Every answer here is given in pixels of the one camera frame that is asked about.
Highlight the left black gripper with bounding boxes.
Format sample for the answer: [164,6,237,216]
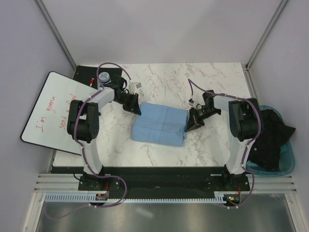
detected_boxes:
[114,92,141,116]

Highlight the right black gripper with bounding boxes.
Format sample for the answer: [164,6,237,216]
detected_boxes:
[185,106,220,132]

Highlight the light blue long sleeve shirt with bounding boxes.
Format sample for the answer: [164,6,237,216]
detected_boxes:
[131,102,188,147]

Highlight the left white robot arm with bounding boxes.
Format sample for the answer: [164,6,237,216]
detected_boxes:
[67,77,141,190]

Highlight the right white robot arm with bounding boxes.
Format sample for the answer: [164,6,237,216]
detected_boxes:
[185,90,264,190]

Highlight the blue white round container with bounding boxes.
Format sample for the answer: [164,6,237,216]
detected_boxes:
[98,72,111,85]

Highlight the black mat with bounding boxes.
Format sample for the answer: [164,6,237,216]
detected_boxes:
[73,65,127,90]

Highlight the black clothes in bin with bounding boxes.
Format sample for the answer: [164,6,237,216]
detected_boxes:
[248,109,296,172]

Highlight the white dry-erase board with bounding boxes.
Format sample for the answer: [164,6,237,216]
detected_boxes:
[21,72,97,155]

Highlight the teal plastic bin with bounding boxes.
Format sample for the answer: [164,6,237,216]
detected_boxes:
[246,105,296,176]

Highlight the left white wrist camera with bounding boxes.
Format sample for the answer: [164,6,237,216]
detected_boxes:
[127,81,141,94]

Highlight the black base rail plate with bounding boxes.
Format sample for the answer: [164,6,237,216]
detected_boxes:
[77,165,251,210]

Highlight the white slotted cable duct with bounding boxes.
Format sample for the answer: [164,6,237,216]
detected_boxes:
[44,193,231,203]

